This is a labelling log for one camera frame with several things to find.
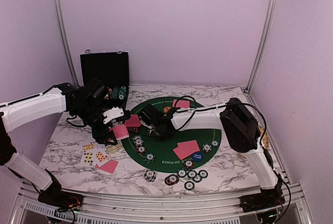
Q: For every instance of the teal chip one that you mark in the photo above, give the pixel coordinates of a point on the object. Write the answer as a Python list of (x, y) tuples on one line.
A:
[(181, 173)]

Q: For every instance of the blue small blind button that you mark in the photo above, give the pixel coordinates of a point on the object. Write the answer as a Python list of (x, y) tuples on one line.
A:
[(197, 157)]

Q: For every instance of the red black chip stack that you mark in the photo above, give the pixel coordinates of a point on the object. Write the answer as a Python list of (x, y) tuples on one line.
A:
[(171, 180)]

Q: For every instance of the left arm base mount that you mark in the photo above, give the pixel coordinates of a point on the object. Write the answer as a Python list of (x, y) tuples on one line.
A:
[(63, 200)]

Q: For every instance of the teal chip two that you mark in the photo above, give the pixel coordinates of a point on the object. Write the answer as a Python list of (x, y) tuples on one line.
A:
[(192, 174)]

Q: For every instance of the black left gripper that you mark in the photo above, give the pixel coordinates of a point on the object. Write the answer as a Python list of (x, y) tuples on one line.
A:
[(100, 135)]

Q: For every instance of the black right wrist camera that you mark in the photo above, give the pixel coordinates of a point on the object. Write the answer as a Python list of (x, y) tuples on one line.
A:
[(150, 116)]

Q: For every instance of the red chips bottom mat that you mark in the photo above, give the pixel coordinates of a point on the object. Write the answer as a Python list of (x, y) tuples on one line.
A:
[(188, 164)]

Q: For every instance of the face-up spades card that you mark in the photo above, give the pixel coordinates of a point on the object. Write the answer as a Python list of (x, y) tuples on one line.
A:
[(88, 159)]

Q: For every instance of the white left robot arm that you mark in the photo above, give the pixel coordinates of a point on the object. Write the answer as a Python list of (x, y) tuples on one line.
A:
[(83, 102)]

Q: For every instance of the orange dealer button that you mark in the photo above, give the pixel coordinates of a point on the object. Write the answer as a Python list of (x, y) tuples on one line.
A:
[(166, 109)]

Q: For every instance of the left aluminium frame post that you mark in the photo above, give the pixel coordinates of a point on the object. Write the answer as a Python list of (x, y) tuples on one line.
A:
[(64, 41)]

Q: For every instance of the black poker chip case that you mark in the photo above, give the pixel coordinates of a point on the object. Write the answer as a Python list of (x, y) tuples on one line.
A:
[(111, 68)]

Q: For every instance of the right aluminium frame post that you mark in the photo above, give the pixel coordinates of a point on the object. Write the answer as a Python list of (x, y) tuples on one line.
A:
[(268, 21)]

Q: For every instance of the red card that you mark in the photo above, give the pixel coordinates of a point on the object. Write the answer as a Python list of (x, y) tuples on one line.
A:
[(183, 152), (181, 103), (191, 145), (133, 121)]

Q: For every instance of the teal chip three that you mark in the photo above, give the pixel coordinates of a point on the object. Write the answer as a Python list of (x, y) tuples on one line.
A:
[(203, 174)]

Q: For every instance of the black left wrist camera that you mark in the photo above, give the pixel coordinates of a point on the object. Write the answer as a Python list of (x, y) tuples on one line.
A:
[(96, 91)]

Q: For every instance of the round green poker mat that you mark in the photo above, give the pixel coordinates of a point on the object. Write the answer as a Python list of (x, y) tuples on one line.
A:
[(166, 160)]

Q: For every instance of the face-up diamonds card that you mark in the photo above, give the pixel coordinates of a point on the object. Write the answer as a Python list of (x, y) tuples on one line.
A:
[(88, 147)]

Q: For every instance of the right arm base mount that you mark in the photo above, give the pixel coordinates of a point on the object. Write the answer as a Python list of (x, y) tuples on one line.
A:
[(259, 201)]

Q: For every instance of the teal chips mat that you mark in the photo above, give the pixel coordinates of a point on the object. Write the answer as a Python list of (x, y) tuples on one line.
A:
[(149, 157)]

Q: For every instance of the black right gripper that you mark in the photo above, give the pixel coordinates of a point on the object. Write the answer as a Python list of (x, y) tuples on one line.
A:
[(163, 138)]

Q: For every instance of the teal chips in case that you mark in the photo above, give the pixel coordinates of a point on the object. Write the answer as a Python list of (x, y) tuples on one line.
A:
[(118, 93)]

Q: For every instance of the white blue chip stack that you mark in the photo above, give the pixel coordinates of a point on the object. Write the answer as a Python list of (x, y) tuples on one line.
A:
[(150, 176)]

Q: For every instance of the aluminium frame post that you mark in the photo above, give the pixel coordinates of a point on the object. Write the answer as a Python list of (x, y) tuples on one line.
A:
[(64, 41), (268, 21)]

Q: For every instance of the white blue chips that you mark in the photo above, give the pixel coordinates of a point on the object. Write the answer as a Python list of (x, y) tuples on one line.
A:
[(138, 140)]

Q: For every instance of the red striped card deck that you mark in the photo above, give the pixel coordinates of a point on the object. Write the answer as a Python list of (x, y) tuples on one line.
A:
[(120, 132)]

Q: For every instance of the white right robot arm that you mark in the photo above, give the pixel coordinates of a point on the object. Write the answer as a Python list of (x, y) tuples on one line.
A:
[(237, 122)]

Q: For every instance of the red card off mat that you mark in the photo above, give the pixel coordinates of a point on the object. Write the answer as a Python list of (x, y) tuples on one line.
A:
[(108, 167)]

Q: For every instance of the blue gold card box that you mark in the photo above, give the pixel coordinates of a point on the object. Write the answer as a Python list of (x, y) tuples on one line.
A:
[(111, 149)]

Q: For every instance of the teal chip four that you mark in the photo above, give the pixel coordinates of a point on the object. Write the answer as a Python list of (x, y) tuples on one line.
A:
[(189, 185)]

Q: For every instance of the woven bamboo basket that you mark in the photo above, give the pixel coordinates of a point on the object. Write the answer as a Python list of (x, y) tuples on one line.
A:
[(265, 140)]

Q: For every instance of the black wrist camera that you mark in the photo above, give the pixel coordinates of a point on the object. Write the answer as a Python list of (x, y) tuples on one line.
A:
[(96, 91), (150, 116)]

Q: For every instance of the front aluminium rail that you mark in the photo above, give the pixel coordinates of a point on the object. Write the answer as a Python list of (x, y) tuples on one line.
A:
[(192, 208)]

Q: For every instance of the teal chip mat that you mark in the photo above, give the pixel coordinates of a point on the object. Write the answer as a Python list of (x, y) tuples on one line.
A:
[(214, 143)]

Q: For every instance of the face-up hearts card off mat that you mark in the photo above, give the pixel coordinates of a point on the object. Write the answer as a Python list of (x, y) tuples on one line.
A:
[(102, 157)]

